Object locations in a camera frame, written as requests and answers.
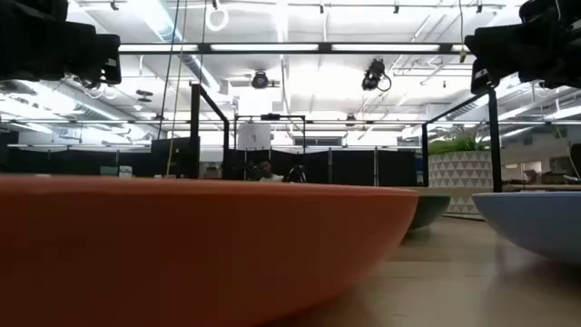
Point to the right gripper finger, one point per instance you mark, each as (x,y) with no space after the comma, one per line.
(483,77)

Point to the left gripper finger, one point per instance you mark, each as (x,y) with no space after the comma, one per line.
(108,59)

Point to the dark green plate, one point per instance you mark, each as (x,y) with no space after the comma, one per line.
(431,211)

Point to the periwinkle blue plate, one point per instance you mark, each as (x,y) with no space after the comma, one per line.
(531,222)

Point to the dark orange plate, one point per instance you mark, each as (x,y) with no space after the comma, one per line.
(181,250)

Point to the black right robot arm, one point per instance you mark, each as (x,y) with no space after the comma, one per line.
(554,9)

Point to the black metal wooden shelf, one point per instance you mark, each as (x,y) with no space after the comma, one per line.
(495,145)

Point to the potted succulent patterned pot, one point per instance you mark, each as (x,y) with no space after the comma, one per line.
(460,175)

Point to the small teal box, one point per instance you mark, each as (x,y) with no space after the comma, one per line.
(109,171)

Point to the cardboard boxes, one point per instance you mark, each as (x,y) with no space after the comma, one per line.
(549,177)

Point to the wooden background desk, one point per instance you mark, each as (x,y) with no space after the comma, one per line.
(544,187)

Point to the round black ceiling device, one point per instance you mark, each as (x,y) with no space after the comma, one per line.
(259,80)

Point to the black beam with lights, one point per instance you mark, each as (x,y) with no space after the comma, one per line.
(272,47)

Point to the white box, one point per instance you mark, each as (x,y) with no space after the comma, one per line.
(254,136)

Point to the person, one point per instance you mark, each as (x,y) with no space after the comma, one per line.
(268,175)

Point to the black mounted camera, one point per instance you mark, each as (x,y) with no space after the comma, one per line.
(374,75)

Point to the black partition wall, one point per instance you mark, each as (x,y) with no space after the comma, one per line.
(354,168)

